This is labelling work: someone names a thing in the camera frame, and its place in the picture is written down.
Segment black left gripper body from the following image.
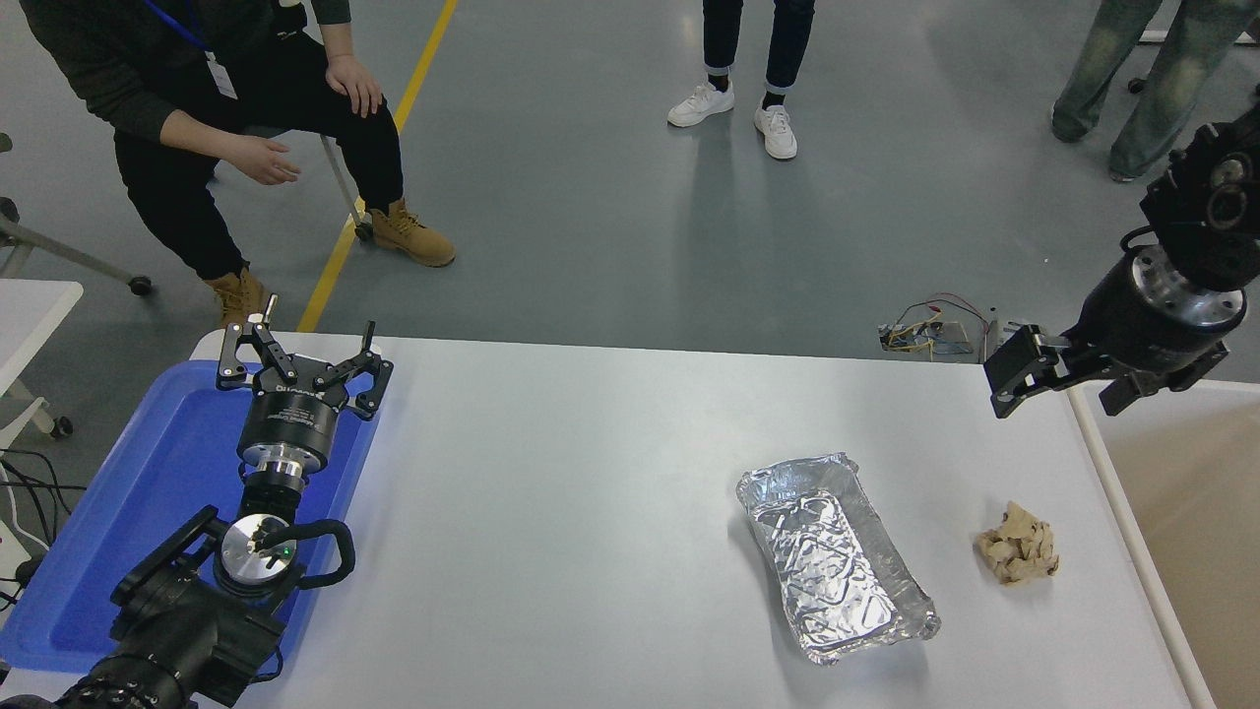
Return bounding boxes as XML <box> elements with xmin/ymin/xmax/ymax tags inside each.
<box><xmin>239</xmin><ymin>366</ymin><xmax>346</xmax><ymax>456</ymax></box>

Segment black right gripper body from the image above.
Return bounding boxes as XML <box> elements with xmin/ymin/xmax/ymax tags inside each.
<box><xmin>1071</xmin><ymin>256</ymin><xmax>1233</xmax><ymax>379</ymax></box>

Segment silver foil tray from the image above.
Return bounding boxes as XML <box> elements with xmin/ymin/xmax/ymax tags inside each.
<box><xmin>736</xmin><ymin>453</ymin><xmax>941</xmax><ymax>666</ymax></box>

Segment seated person's right hand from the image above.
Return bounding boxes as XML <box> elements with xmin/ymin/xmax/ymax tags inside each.
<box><xmin>224</xmin><ymin>133</ymin><xmax>301</xmax><ymax>186</ymax></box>

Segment seated person's left hand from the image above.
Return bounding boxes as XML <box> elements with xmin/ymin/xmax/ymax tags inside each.
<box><xmin>325</xmin><ymin>54</ymin><xmax>385</xmax><ymax>119</ymax></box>

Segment large pale bin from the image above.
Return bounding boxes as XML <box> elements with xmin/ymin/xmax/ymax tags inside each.
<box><xmin>1068</xmin><ymin>379</ymin><xmax>1260</xmax><ymax>709</ymax></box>

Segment blue plastic tray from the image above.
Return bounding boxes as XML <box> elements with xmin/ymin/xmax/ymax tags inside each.
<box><xmin>0</xmin><ymin>359</ymin><xmax>385</xmax><ymax>676</ymax></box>

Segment crumpled tan paper ball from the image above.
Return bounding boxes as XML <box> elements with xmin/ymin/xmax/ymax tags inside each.
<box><xmin>975</xmin><ymin>501</ymin><xmax>1061</xmax><ymax>586</ymax></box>

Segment stool with metal legs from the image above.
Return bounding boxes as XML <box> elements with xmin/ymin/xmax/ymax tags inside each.
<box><xmin>202</xmin><ymin>123</ymin><xmax>375</xmax><ymax>242</ymax></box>

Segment grey chair base with caster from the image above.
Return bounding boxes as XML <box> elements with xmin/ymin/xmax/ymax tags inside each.
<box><xmin>0</xmin><ymin>133</ymin><xmax>154</xmax><ymax>296</ymax></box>

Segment small white side table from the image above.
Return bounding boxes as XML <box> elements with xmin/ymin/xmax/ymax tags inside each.
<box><xmin>0</xmin><ymin>279</ymin><xmax>85</xmax><ymax>439</ymax></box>

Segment standing person in faded trousers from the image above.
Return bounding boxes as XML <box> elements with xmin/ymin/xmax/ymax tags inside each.
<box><xmin>1050</xmin><ymin>0</ymin><xmax>1260</xmax><ymax>183</ymax></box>

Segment seated person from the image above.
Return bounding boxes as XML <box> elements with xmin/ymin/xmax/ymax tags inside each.
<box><xmin>18</xmin><ymin>0</ymin><xmax>457</xmax><ymax>328</ymax></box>

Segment white power strip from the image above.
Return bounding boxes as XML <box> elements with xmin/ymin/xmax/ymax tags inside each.
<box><xmin>0</xmin><ymin>519</ymin><xmax>35</xmax><ymax>592</ymax></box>

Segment standing person with white shoes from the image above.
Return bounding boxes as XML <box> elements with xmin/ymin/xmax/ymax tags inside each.
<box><xmin>667</xmin><ymin>0</ymin><xmax>816</xmax><ymax>161</ymax></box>

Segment circuit board with coloured wires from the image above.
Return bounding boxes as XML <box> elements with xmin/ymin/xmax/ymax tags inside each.
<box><xmin>878</xmin><ymin>293</ymin><xmax>993</xmax><ymax>360</ymax></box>

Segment black floor cables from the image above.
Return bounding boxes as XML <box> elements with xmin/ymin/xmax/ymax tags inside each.
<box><xmin>0</xmin><ymin>448</ymin><xmax>75</xmax><ymax>552</ymax></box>

